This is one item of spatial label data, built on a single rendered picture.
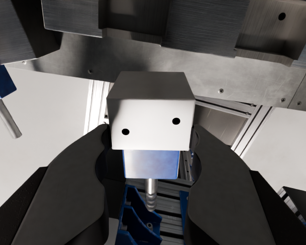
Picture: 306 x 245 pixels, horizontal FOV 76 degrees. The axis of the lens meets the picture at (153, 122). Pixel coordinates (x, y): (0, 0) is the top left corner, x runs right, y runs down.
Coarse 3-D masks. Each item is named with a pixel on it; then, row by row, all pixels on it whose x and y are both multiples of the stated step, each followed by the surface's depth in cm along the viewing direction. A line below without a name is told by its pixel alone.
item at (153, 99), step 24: (120, 72) 15; (144, 72) 15; (168, 72) 15; (120, 96) 11; (144, 96) 11; (168, 96) 11; (192, 96) 11; (120, 120) 11; (144, 120) 11; (168, 120) 11; (192, 120) 11; (120, 144) 12; (144, 144) 12; (168, 144) 12; (144, 168) 15; (168, 168) 15
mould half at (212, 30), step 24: (48, 0) 14; (72, 0) 14; (96, 0) 14; (192, 0) 14; (216, 0) 14; (240, 0) 14; (48, 24) 15; (72, 24) 15; (96, 24) 15; (168, 24) 15; (192, 24) 15; (216, 24) 15; (240, 24) 15; (168, 48) 16; (192, 48) 16; (216, 48) 16
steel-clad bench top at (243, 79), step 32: (64, 32) 24; (32, 64) 26; (64, 64) 26; (96, 64) 26; (128, 64) 25; (160, 64) 25; (192, 64) 25; (224, 64) 25; (256, 64) 25; (224, 96) 27; (256, 96) 27; (288, 96) 27
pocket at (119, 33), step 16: (112, 0) 17; (128, 0) 17; (144, 0) 16; (160, 0) 16; (112, 16) 17; (128, 16) 17; (144, 16) 17; (160, 16) 17; (112, 32) 17; (128, 32) 17; (144, 32) 17; (160, 32) 18
